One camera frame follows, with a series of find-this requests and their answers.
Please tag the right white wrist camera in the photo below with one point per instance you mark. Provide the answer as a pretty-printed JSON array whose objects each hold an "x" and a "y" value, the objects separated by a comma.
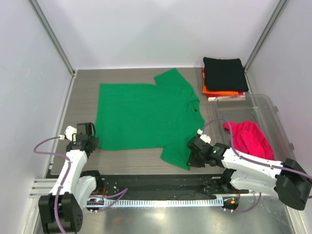
[{"x": 203, "y": 137}]

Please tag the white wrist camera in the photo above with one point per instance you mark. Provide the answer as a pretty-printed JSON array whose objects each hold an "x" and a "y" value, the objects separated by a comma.
[
  {"x": 203, "y": 137},
  {"x": 70, "y": 133}
]

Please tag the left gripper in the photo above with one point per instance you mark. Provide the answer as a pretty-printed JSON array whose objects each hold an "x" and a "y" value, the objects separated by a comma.
[{"x": 95, "y": 141}]

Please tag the black folded t shirt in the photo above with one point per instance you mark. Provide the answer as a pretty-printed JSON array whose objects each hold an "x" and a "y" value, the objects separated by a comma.
[{"x": 224, "y": 75}]

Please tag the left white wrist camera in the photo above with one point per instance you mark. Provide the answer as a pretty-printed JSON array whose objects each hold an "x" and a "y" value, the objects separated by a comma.
[{"x": 70, "y": 133}]

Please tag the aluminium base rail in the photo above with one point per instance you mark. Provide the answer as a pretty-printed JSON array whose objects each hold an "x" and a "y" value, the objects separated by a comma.
[{"x": 42, "y": 187}]

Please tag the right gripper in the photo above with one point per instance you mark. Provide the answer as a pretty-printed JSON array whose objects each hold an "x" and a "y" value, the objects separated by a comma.
[{"x": 192, "y": 162}]

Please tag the clear plastic bin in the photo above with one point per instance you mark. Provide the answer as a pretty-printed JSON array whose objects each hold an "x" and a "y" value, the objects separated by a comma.
[{"x": 259, "y": 109}]

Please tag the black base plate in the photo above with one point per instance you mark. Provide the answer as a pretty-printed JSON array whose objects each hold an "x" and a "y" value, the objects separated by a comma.
[{"x": 168, "y": 187}]

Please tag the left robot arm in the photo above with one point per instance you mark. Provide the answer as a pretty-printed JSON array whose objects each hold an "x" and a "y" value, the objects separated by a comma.
[{"x": 61, "y": 210}]

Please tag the pink t shirt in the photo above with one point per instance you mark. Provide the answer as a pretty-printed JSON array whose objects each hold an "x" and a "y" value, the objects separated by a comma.
[{"x": 249, "y": 139}]

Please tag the left aluminium frame post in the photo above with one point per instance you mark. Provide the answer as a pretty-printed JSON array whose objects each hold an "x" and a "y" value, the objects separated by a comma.
[{"x": 51, "y": 35}]

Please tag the orange folded t shirt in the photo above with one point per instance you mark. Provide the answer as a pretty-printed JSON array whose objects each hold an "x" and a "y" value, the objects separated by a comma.
[{"x": 218, "y": 93}]

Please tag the aluminium frame post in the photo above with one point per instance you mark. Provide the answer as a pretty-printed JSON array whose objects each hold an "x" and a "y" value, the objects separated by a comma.
[
  {"x": 51, "y": 35},
  {"x": 266, "y": 31}
]

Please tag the right aluminium frame post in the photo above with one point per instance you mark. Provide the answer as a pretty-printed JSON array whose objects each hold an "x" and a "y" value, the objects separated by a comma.
[{"x": 266, "y": 31}]

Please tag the white slotted cable duct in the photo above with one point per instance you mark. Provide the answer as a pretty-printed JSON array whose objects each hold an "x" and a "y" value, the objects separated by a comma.
[{"x": 98, "y": 203}]

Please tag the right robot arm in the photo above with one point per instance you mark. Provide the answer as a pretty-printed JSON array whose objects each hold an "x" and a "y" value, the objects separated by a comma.
[{"x": 285, "y": 180}]

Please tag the green t shirt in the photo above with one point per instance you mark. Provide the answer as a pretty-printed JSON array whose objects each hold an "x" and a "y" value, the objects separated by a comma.
[{"x": 163, "y": 115}]

